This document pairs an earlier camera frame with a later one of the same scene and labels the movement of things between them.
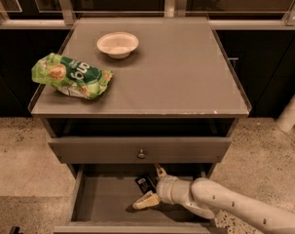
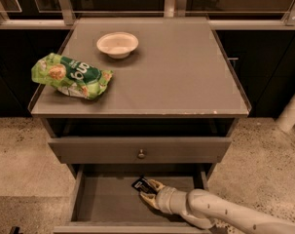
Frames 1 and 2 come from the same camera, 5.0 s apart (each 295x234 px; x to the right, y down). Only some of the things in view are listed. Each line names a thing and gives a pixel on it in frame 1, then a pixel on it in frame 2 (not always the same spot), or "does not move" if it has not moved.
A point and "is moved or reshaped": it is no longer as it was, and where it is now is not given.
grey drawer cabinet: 171,101 does not move
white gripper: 166,189 -> 164,196
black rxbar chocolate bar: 145,184 is moved or reshaped
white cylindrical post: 292,111 does not move
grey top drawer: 140,150 does not move
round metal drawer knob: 141,155 does not move
